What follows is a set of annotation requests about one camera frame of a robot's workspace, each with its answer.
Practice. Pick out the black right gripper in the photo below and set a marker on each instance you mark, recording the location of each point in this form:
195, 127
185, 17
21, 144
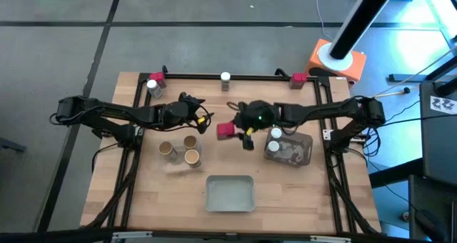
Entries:
257, 112

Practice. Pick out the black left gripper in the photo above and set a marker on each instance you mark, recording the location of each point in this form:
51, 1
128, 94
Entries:
178, 114

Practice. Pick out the red block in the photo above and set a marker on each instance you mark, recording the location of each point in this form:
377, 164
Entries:
298, 80
225, 129

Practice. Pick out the wooden-lidded spice jar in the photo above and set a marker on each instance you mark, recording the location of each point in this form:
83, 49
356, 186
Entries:
190, 142
166, 150
193, 158

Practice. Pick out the white-capped spice jar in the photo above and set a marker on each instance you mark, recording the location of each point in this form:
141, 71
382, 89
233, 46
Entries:
273, 146
276, 133
225, 80
153, 87

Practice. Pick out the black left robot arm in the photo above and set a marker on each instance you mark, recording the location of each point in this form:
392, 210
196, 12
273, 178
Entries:
107, 112

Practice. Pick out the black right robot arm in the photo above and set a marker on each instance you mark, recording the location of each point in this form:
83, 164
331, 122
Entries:
321, 110

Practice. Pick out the dark translucent plastic container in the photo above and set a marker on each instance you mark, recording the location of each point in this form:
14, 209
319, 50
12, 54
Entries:
296, 152

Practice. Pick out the clear plastic container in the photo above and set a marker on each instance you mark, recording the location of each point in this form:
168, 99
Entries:
175, 168

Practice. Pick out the grey rectangular tray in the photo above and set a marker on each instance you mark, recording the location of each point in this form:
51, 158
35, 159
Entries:
230, 194

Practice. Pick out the red-lidded spice jar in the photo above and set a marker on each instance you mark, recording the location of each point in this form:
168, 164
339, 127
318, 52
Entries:
157, 78

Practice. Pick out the black table clamp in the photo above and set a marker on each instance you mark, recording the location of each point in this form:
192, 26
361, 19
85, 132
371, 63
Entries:
280, 72
164, 70

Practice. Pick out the white round disc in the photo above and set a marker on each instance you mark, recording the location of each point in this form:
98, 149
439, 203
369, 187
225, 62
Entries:
323, 59

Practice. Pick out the orange box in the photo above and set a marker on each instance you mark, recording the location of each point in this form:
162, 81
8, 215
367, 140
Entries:
357, 66

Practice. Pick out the black round plug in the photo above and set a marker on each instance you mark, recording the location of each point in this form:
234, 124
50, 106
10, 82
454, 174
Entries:
406, 90

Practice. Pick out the dark floor stand bar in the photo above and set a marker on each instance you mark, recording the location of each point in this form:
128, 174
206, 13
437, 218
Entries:
410, 78

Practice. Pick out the black desk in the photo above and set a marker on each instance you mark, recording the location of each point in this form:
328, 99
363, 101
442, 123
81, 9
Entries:
439, 146

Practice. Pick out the dark grey floor object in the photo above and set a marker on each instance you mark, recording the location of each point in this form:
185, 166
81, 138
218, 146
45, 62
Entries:
10, 144

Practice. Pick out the white printed sticker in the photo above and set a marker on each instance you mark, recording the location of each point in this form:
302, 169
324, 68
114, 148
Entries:
442, 104

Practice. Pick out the black low cabinet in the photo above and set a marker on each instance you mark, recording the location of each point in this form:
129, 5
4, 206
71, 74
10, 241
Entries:
439, 200

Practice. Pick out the black aluminium table frame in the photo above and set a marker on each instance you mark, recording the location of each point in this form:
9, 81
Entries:
257, 77

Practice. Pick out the white frame bracket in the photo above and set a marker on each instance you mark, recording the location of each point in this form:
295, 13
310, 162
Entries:
327, 134
140, 130

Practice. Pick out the black camera pole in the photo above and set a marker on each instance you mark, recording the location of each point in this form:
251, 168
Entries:
360, 18

